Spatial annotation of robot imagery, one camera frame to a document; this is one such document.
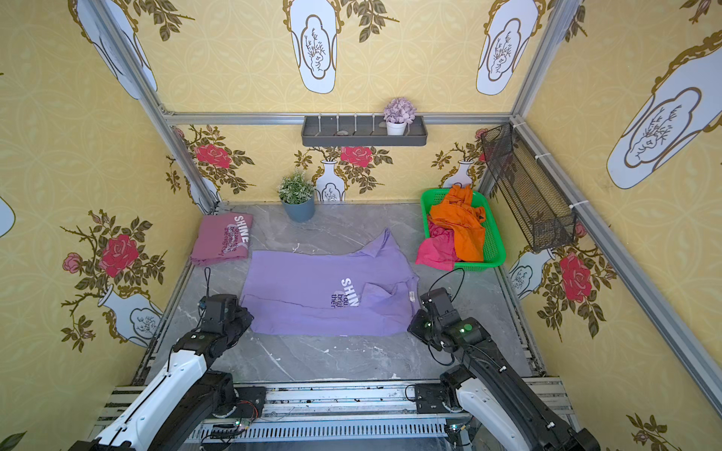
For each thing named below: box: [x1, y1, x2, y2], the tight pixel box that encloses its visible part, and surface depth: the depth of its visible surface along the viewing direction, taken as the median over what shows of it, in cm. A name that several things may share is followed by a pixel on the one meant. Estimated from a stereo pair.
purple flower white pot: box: [383, 96, 417, 137], surface depth 85 cm
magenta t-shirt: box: [415, 230, 461, 272], surface depth 97 cm
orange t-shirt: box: [428, 184, 486, 263], surface depth 108 cm
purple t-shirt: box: [239, 228, 421, 336], surface depth 95 cm
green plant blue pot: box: [278, 171, 316, 223], surface depth 109 cm
